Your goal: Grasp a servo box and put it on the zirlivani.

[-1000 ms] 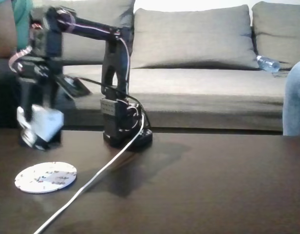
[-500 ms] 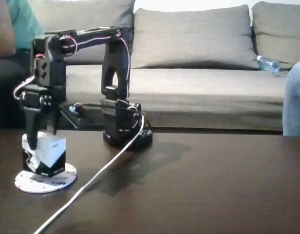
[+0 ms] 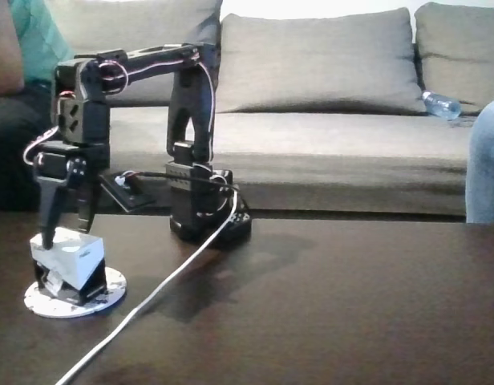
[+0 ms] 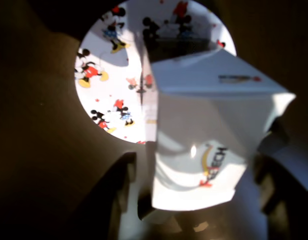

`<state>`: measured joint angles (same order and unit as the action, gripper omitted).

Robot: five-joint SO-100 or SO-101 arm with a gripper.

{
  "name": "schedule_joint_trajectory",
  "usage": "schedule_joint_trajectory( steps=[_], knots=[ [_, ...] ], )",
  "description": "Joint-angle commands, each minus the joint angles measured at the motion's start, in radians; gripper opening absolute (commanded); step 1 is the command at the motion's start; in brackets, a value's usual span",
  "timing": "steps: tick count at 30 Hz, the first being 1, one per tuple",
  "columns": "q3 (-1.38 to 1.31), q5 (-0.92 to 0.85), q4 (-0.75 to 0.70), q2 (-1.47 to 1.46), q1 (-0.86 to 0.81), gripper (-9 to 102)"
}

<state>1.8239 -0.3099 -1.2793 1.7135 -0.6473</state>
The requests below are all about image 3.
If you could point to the clear plastic water bottle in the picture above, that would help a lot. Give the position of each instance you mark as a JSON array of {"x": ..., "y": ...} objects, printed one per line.
[{"x": 441, "y": 105}]

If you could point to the person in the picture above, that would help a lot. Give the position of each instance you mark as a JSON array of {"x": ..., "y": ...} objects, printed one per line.
[{"x": 38, "y": 36}]

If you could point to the grey fabric sofa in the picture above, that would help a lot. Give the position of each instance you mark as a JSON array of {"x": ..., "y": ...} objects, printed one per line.
[{"x": 331, "y": 140}]

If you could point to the black camera box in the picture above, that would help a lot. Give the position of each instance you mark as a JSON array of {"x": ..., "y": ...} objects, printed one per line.
[{"x": 128, "y": 196}]

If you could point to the round white speckled coaster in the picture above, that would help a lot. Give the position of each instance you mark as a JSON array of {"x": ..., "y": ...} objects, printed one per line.
[{"x": 40, "y": 304}]

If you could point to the grey sofa back cushion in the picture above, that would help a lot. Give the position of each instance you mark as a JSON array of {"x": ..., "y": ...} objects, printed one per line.
[
  {"x": 319, "y": 60},
  {"x": 151, "y": 20},
  {"x": 459, "y": 48}
]

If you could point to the person's leg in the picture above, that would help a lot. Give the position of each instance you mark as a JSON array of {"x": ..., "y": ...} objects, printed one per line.
[{"x": 485, "y": 168}]

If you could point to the white and black servo box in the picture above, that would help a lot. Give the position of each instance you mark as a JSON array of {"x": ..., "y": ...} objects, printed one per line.
[{"x": 76, "y": 260}]

